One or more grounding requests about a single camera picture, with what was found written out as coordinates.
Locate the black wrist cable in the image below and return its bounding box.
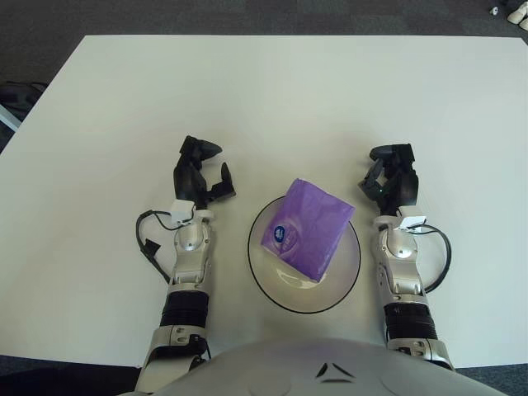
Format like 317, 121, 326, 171
135, 209, 195, 285
414, 224, 453, 294

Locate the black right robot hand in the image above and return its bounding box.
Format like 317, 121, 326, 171
356, 142, 421, 218

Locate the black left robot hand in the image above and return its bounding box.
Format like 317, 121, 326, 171
172, 134, 238, 211

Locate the pale grey panel edge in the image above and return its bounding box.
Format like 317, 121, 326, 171
0, 102, 21, 133

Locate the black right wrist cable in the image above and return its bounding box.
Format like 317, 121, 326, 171
414, 224, 453, 294

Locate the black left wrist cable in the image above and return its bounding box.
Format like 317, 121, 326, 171
135, 209, 195, 285

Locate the grey robot torso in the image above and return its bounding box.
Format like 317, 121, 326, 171
156, 336, 511, 396

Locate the white robot foot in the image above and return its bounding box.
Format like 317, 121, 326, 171
507, 7, 528, 30

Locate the white plate with black rim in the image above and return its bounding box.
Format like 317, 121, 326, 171
246, 196, 362, 316

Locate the black bag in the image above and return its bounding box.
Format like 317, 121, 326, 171
0, 81, 49, 153

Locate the purple tissue paper pack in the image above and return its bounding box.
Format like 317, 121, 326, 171
259, 177, 356, 284

